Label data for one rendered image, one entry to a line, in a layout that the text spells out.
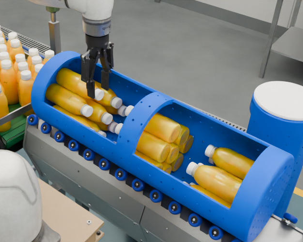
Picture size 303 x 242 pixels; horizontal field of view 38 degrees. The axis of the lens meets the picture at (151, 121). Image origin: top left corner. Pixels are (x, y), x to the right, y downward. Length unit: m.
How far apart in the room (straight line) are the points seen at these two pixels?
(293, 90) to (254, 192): 0.84
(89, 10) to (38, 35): 3.25
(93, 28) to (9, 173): 0.57
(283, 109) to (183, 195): 0.68
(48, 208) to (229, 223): 0.50
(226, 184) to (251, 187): 0.10
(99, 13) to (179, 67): 2.76
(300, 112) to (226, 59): 2.56
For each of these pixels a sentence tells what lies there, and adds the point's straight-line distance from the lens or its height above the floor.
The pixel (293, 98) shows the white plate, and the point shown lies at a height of 1.04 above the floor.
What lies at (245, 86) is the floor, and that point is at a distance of 3.92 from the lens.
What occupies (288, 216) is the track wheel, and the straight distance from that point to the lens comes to 1.45.
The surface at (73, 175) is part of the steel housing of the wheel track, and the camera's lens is 1.65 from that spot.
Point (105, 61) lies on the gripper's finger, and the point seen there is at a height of 1.27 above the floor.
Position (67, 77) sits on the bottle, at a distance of 1.59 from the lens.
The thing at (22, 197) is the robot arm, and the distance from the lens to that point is 1.01.
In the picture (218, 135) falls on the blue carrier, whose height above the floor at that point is 1.11.
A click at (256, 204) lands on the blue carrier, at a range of 1.18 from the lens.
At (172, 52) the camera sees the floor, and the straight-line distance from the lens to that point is 4.31.
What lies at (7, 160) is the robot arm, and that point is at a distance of 1.01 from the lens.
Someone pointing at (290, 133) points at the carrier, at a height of 0.96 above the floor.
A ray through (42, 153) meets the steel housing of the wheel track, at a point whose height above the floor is 0.86.
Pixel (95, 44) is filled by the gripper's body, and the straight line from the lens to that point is 1.40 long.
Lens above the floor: 2.00
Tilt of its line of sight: 37 degrees down
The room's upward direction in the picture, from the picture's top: 5 degrees clockwise
